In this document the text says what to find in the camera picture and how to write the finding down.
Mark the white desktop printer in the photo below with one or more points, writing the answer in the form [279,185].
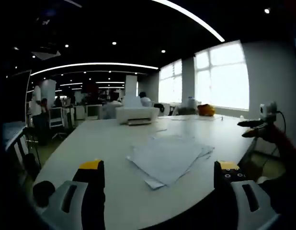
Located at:
[138,113]

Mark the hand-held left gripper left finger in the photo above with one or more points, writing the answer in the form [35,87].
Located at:
[66,206]

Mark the small bright window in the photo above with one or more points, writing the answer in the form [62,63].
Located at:
[169,83]

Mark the white cabinet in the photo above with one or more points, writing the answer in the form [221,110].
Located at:
[94,112]

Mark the ceiling spotlight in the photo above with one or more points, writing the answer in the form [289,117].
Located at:
[267,10]

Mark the orange bag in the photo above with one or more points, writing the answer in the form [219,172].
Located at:
[206,110]

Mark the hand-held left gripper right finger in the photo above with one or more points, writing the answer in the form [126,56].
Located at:
[236,210]

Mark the long ceiling light strip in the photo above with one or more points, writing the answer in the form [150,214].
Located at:
[205,25]

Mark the white plastic bottle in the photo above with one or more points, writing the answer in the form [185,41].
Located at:
[192,104]

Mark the large bright window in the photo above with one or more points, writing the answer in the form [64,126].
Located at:
[222,76]

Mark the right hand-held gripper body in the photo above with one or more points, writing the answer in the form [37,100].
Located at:
[267,110]

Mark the black rounded object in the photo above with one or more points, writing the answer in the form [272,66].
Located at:
[43,194]

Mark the thin ceiling light strip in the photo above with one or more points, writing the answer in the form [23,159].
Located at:
[90,64]

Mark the ceiling air conditioner unit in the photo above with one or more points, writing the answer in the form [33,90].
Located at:
[46,55]

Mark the stack of white printing papers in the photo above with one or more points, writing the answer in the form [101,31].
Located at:
[167,158]

